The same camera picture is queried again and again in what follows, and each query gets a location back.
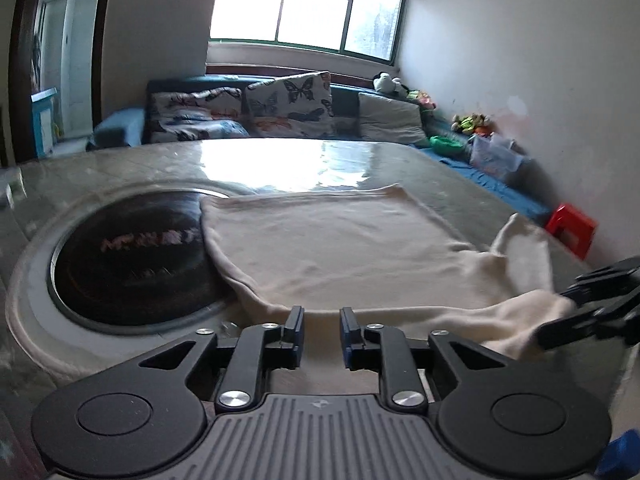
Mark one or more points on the grey cushion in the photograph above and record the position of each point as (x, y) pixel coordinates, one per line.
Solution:
(392, 120)

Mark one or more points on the window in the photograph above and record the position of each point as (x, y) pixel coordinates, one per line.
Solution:
(310, 0)

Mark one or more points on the blue sofa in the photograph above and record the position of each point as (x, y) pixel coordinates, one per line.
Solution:
(345, 102)

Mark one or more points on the red plastic stool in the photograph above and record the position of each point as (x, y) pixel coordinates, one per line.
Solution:
(570, 225)

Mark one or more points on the blue plastic object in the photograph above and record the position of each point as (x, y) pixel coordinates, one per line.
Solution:
(620, 455)

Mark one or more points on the green and yellow plush toys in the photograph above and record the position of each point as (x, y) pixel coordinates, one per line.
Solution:
(470, 124)

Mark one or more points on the large butterfly print cushion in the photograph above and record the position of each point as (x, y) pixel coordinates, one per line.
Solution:
(290, 105)

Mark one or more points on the blue cabinet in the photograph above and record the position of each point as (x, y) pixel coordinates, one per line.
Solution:
(44, 120)

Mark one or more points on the folded butterfly print blanket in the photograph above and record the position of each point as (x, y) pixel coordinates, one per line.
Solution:
(200, 131)

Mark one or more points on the cream long-sleeved top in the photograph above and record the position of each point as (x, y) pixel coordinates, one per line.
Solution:
(325, 240)

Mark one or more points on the flat butterfly print cushion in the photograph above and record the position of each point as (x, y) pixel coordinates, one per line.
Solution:
(195, 102)

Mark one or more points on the dark wooden door frame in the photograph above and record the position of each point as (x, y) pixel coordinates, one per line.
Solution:
(20, 60)

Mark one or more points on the colourful plush toy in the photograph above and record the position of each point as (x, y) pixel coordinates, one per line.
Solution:
(420, 100)

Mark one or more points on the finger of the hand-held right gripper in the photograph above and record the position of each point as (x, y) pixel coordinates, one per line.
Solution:
(607, 282)
(570, 330)

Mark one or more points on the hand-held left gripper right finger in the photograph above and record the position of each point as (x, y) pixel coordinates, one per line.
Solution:
(346, 334)

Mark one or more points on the green bowl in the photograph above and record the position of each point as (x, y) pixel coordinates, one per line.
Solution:
(446, 146)

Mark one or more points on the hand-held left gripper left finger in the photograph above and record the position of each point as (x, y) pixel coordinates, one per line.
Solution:
(298, 332)

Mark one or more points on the clear plastic storage box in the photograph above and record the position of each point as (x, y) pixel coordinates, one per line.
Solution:
(495, 157)

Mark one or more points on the panda plush toy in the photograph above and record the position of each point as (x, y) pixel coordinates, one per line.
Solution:
(386, 82)

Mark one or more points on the round black induction cooktop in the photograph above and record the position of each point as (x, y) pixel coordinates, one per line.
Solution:
(125, 280)

